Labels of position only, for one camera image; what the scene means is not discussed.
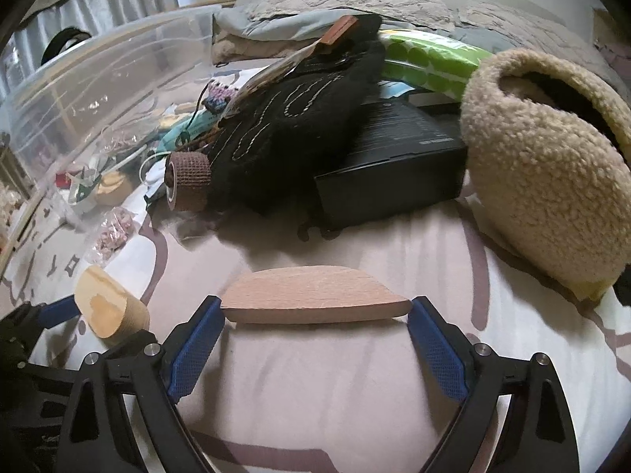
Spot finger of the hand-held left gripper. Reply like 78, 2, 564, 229
10, 296, 82, 343

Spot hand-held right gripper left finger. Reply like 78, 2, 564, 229
56, 296, 228, 473

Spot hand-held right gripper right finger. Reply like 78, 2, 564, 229
408, 296, 580, 473

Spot pale rounded wooden block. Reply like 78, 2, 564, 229
74, 265, 150, 340

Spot clear bag of pink beads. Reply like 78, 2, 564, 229
84, 207, 136, 262

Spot half-moon wooden block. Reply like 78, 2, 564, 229
220, 266, 412, 325

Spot brown bandage roll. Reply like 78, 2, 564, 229
164, 152, 212, 212

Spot clear plastic storage bin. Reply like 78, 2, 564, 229
0, 10, 237, 227

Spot printed bed sheet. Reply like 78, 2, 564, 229
0, 54, 631, 473

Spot clear drawer cabinet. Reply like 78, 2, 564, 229
0, 148, 35, 242

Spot round wooden box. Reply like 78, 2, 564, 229
96, 172, 131, 205

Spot black cardboard box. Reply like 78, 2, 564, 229
314, 101, 468, 232

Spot beige fleece earmuffs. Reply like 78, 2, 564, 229
459, 49, 631, 301

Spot teal cloth pouch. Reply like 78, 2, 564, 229
158, 108, 218, 153

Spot black knit glove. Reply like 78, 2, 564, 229
204, 15, 385, 215

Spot thin black box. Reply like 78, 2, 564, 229
409, 86, 464, 108

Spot purple knitted pouch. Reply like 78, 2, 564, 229
204, 81, 237, 112

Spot light blue printed card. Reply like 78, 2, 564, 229
379, 81, 410, 102

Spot black headband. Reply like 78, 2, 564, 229
40, 27, 92, 65

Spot green dotted packet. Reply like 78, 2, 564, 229
377, 30, 494, 99

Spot beige folded blanket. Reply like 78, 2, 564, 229
212, 34, 316, 65

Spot clear packet with brown header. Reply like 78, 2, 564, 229
227, 15, 358, 114

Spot grey textured pillow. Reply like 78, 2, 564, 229
458, 0, 612, 60
246, 0, 449, 23

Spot pink quilt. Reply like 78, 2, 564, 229
594, 10, 631, 77

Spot wooden bed rail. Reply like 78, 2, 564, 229
162, 0, 237, 13

